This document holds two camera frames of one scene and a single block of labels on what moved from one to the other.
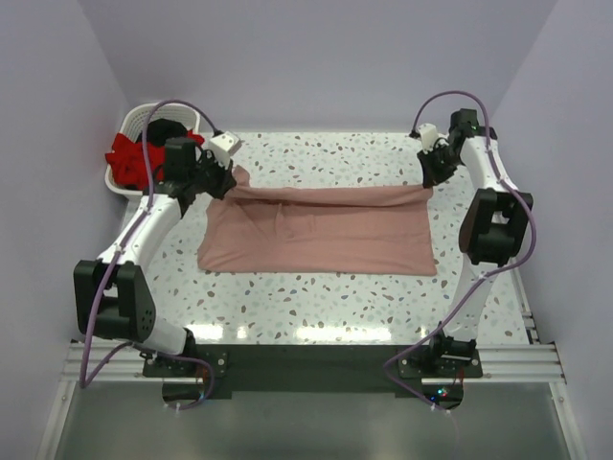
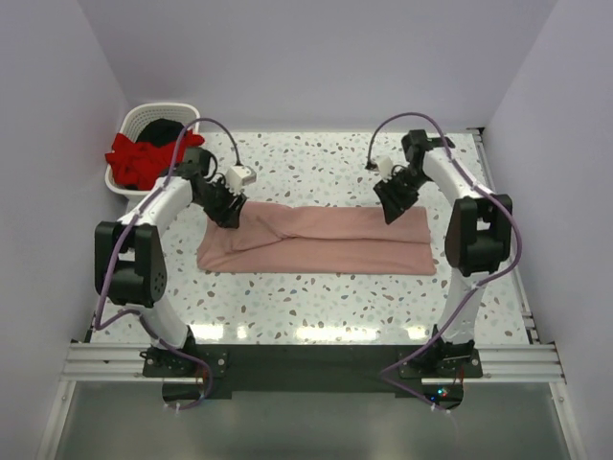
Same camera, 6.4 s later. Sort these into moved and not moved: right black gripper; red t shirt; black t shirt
Moved: right black gripper
Not moved: black t shirt; red t shirt
